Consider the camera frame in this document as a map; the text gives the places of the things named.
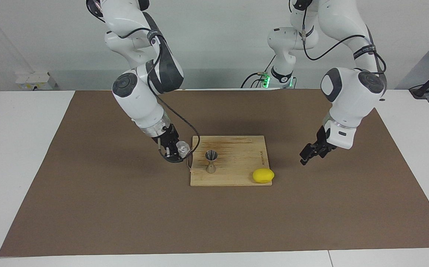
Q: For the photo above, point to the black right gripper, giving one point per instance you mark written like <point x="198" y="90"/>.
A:
<point x="166" y="137"/>

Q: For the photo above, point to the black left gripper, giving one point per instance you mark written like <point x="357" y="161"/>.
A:
<point x="324" y="142"/>

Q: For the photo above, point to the small clear plastic cup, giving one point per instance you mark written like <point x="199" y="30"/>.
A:
<point x="184" y="149"/>

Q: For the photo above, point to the steel double jigger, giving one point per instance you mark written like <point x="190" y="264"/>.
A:
<point x="211" y="161"/>

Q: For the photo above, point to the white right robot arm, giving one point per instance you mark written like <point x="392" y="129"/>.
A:
<point x="140" y="92"/>

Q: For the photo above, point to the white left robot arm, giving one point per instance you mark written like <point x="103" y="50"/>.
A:
<point x="351" y="92"/>

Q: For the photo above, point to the yellow lemon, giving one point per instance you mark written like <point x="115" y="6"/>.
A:
<point x="263" y="175"/>

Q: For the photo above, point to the wooden cutting board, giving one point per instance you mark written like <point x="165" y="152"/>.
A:
<point x="236" y="163"/>

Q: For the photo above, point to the brown table mat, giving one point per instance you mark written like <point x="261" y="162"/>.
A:
<point x="214" y="222"/>

